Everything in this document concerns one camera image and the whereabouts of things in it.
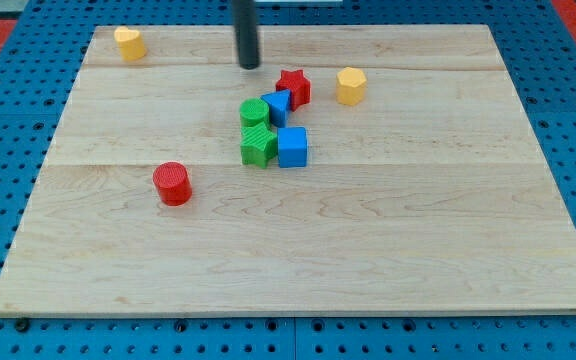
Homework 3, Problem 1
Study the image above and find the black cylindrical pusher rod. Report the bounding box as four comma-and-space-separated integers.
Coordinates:
231, 0, 261, 70

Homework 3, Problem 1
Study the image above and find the yellow hexagon block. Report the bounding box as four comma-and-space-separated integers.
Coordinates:
336, 67, 367, 106

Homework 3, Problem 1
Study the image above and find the red star block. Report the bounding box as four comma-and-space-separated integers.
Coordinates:
275, 69, 311, 111

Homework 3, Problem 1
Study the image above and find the blue triangle block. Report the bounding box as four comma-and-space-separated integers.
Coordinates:
261, 90, 291, 128

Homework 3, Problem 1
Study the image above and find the green cylinder block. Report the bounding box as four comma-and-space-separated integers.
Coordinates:
239, 98, 270, 128

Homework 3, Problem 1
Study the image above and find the yellow heart block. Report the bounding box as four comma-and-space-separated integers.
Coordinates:
113, 26, 147, 62

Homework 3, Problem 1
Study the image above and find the green star block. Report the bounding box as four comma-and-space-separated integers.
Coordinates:
240, 123, 278, 169

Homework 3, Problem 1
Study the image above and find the blue cube block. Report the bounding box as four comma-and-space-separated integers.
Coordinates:
277, 127, 308, 168

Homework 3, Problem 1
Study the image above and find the red cylinder block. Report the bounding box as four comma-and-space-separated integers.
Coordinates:
152, 162, 192, 206

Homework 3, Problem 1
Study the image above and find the light wooden board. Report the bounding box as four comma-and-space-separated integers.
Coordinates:
0, 25, 576, 318

